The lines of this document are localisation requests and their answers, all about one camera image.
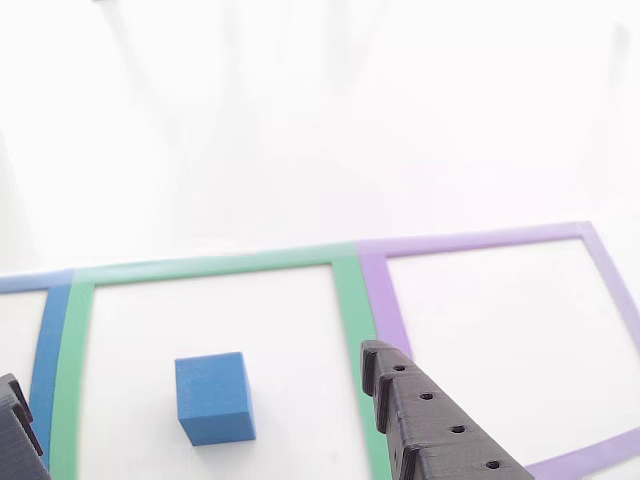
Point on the small blue cube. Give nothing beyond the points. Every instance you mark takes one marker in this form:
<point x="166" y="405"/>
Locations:
<point x="212" y="390"/>

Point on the green square frame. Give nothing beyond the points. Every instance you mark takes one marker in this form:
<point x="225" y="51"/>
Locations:
<point x="70" y="360"/>

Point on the purple square frame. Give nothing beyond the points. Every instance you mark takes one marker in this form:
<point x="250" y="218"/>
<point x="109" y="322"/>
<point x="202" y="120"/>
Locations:
<point x="390" y="305"/>

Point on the blue square frame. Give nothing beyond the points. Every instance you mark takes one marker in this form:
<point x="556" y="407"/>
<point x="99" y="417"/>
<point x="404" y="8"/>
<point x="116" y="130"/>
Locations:
<point x="47" y="350"/>

